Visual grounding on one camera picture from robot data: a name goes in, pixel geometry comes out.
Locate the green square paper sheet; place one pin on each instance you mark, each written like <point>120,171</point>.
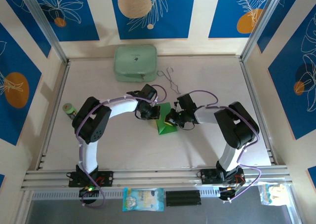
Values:
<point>168,130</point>

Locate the black arm base electronics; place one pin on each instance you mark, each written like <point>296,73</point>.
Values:
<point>228,194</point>
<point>89,192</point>

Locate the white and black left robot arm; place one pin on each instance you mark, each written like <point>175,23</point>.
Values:
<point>93,125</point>

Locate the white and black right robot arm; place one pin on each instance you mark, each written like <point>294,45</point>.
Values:
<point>237,125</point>

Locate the mint green zip pouch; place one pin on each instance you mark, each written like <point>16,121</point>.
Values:
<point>134,61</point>

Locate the small green bottle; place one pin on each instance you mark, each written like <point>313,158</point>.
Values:
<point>70,110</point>

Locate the black ribbed block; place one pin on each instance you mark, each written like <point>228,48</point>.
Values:
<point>182,198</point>

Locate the blue snack packet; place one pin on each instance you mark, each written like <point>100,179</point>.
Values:
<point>143,199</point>

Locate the clear bag of chips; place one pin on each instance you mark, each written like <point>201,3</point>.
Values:
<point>271,195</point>

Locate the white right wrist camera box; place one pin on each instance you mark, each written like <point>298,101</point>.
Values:
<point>176,106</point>

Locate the long aluminium base rail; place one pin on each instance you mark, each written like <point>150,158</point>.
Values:
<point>153,177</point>

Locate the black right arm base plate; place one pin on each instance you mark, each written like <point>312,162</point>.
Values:
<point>206,177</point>

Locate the aluminium table side rail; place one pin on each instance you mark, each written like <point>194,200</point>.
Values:
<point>247,73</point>
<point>61,90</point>

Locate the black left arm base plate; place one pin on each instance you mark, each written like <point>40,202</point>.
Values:
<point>108,178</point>

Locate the aluminium frame post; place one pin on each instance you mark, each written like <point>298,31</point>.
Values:
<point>264,21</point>
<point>44,21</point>

